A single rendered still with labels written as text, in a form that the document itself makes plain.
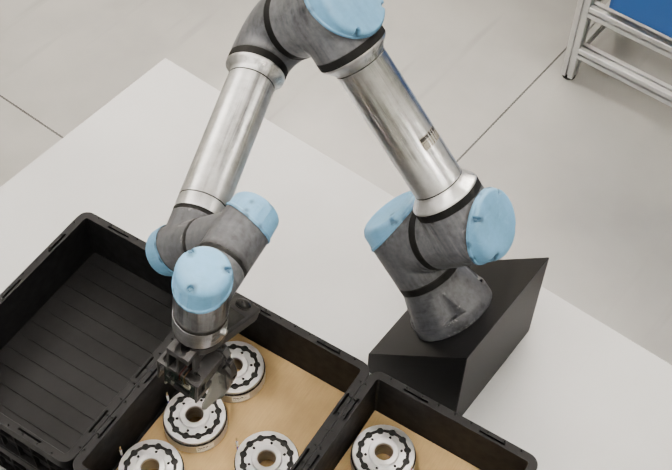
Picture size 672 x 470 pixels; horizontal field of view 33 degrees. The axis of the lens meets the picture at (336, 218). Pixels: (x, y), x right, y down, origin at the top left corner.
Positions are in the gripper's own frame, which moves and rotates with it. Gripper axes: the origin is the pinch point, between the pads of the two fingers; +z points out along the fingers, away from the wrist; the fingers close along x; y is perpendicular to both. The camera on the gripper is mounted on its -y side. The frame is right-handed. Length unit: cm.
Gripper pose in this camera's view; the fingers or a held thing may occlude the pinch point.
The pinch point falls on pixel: (205, 380)
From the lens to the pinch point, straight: 177.9
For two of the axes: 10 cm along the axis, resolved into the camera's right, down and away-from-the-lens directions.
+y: -5.4, 6.6, -5.2
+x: 8.3, 5.1, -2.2
